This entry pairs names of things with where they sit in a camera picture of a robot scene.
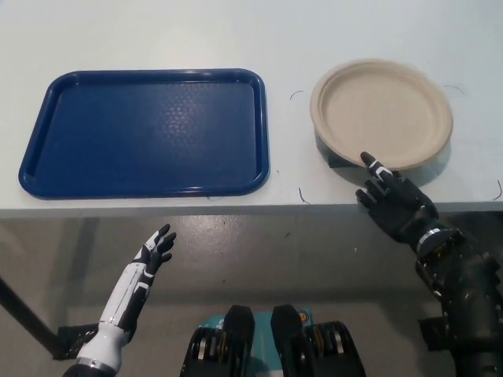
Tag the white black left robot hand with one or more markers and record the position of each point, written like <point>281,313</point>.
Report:
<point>127,290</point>

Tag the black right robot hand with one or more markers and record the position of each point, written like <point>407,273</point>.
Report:
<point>404,208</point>

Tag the beige paper plate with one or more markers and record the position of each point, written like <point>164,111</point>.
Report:
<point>385,114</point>

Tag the black table foot plate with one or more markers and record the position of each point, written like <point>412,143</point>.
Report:
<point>430,334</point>
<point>74,337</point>

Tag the blue plastic tray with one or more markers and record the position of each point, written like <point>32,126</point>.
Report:
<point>145,133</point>

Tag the grey perforated plastic basket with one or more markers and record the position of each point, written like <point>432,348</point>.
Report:
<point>321,147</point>

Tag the black table leg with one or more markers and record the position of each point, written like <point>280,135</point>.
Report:
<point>23,310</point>

